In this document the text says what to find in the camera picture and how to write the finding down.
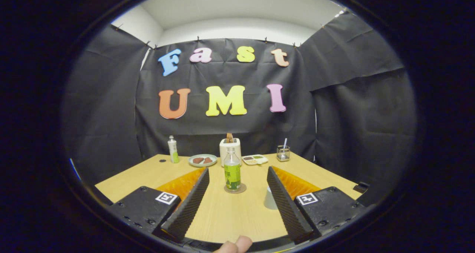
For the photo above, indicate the brown bread slice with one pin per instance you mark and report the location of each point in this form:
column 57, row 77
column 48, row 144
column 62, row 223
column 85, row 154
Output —
column 230, row 137

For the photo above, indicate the wooden table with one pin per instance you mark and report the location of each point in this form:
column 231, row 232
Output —
column 230, row 219

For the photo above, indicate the brown meat piece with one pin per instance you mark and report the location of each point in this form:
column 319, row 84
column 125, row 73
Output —
column 198, row 160
column 208, row 160

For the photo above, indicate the black backdrop cloth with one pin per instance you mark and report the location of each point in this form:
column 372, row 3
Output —
column 111, row 115

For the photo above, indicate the black table clamp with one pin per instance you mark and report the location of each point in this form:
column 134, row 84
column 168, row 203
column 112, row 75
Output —
column 360, row 187

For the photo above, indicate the white and green tube bottle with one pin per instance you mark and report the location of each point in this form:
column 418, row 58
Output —
column 173, row 151

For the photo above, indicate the cream toaster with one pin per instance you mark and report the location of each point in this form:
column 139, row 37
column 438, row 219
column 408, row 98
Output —
column 222, row 151

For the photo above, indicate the round brown coaster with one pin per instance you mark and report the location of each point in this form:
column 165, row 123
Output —
column 243, row 189

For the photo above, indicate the white compartment tray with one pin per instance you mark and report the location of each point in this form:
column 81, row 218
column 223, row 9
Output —
column 255, row 160

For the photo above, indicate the white cup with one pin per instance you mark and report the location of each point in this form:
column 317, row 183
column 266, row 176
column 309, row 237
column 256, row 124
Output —
column 269, row 201

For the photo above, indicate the clear juice bottle green label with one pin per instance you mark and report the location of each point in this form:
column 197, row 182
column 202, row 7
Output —
column 232, row 177

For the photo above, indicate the pale green plate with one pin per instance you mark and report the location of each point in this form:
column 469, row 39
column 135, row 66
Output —
column 192, row 163

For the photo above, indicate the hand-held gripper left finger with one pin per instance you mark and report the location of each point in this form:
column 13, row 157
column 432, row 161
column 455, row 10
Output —
column 189, row 212

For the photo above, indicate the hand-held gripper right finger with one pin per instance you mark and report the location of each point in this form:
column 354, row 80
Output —
column 287, row 212

